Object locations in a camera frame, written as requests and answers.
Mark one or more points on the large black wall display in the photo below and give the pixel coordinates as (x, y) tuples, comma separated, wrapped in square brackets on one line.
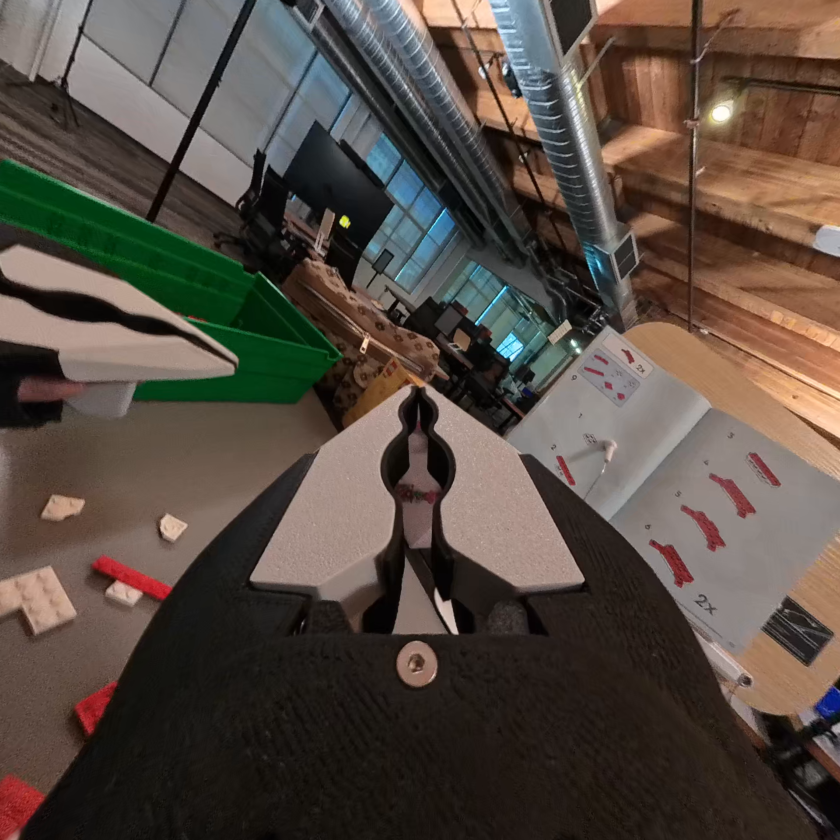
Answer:
[(328, 184)]

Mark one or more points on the person's left hand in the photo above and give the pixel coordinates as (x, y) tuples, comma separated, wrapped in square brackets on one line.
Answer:
[(49, 392)]

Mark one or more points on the lego set box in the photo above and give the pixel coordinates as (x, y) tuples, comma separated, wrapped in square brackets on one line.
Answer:
[(375, 400)]

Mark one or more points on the lego instruction booklet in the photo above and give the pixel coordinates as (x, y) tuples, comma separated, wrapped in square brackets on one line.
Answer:
[(656, 426)]

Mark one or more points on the green plastic bin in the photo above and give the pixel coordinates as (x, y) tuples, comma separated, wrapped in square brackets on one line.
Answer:
[(289, 315), (216, 390)]

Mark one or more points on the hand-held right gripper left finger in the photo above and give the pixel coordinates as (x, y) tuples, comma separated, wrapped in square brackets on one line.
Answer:
[(321, 518)]

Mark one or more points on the red lego plate assembly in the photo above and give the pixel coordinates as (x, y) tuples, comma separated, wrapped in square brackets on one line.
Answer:
[(95, 712)]

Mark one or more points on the small white lego plate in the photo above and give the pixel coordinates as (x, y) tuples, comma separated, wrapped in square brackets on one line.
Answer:
[(173, 527), (62, 508), (123, 594)]

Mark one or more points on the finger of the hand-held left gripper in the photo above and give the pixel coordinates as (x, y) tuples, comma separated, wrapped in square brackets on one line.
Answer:
[(59, 275), (131, 354)]

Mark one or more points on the brown patterned bag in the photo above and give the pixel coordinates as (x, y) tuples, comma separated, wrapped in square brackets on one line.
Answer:
[(387, 341)]

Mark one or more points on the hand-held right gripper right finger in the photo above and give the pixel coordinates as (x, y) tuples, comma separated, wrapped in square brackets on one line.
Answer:
[(508, 525)]

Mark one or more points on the lit ceiling spot light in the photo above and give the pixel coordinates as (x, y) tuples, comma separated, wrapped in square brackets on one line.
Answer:
[(720, 112)]

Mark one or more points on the black office chair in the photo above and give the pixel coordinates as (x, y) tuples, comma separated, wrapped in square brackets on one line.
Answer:
[(253, 210)]

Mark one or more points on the black stand pole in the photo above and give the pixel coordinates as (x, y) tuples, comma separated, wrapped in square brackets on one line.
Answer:
[(195, 124)]

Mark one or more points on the white corner lego plate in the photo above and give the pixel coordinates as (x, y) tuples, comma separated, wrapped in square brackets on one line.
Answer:
[(46, 604)]

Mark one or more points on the silver ventilation duct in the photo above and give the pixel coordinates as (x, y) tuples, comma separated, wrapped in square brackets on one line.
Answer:
[(420, 79), (564, 131)]

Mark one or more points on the long red lego plate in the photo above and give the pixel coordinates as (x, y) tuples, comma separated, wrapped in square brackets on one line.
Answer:
[(131, 576)]

